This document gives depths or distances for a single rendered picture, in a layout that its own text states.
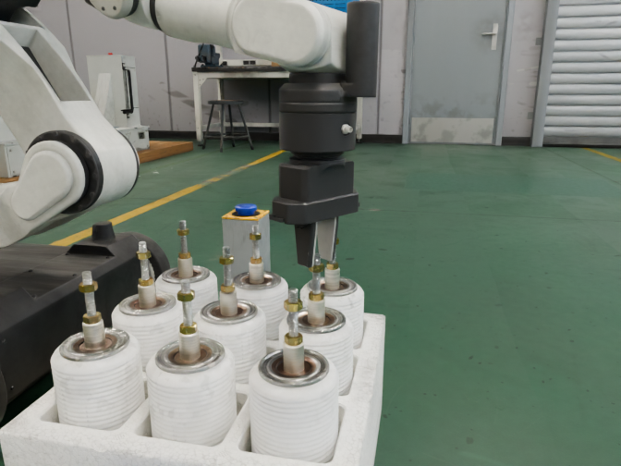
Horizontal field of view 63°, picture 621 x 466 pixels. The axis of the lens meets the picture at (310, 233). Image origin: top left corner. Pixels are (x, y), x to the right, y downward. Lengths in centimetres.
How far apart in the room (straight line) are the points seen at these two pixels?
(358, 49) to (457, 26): 506
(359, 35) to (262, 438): 42
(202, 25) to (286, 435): 46
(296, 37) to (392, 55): 507
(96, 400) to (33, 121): 53
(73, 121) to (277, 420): 63
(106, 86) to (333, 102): 380
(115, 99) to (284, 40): 380
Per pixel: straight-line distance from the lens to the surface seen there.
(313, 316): 65
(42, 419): 69
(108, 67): 434
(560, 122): 567
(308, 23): 54
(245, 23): 58
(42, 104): 98
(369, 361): 71
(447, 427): 92
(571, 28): 571
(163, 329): 71
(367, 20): 56
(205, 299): 81
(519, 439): 93
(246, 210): 93
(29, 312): 97
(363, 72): 56
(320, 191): 57
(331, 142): 56
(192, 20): 66
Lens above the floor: 53
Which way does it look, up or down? 16 degrees down
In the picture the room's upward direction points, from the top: straight up
